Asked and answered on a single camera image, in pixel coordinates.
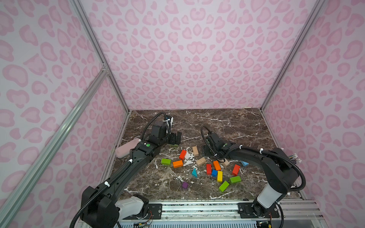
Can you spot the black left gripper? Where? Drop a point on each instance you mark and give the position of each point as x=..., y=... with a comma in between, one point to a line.
x=174, y=138

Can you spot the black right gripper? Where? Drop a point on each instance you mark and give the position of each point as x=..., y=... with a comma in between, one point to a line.
x=209, y=147

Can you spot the natural wood block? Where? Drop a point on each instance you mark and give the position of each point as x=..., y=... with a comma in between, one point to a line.
x=195, y=151
x=226, y=163
x=201, y=161

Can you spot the light blue block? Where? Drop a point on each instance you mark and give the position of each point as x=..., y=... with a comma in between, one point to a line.
x=244, y=164

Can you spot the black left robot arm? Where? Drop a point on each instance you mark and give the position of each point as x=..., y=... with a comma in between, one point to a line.
x=99, y=206

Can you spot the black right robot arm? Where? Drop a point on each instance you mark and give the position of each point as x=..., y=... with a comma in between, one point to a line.
x=282, y=173

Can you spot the orange block centre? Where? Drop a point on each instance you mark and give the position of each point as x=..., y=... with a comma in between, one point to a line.
x=217, y=166

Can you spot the orange block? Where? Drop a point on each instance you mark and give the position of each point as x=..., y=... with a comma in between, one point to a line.
x=217, y=166
x=178, y=164

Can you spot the green block lower left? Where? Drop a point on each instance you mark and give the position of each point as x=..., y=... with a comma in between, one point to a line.
x=166, y=162

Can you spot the green block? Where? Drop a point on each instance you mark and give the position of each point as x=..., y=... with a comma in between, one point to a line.
x=166, y=162
x=224, y=186
x=235, y=179

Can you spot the blue cube block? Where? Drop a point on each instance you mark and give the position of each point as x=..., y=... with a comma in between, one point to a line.
x=214, y=173

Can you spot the yellow block centre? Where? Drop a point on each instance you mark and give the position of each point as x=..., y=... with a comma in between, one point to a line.
x=219, y=176

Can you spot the orange block left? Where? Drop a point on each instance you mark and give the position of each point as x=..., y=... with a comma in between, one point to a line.
x=178, y=164

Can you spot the teal triangle block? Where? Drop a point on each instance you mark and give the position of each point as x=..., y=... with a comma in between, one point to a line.
x=194, y=173

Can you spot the green block right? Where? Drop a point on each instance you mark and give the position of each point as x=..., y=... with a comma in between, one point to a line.
x=235, y=179

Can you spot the green block bottom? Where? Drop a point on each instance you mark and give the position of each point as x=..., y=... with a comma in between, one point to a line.
x=224, y=186

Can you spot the purple cube block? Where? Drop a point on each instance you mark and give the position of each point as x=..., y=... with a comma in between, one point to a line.
x=185, y=185

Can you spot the pink pencil case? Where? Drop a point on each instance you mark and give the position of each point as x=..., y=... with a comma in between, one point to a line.
x=124, y=150

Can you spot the bundle of pencils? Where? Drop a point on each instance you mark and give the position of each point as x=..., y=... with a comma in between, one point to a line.
x=295, y=159

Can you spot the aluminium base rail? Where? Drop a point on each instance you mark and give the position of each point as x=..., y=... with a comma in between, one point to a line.
x=217, y=213

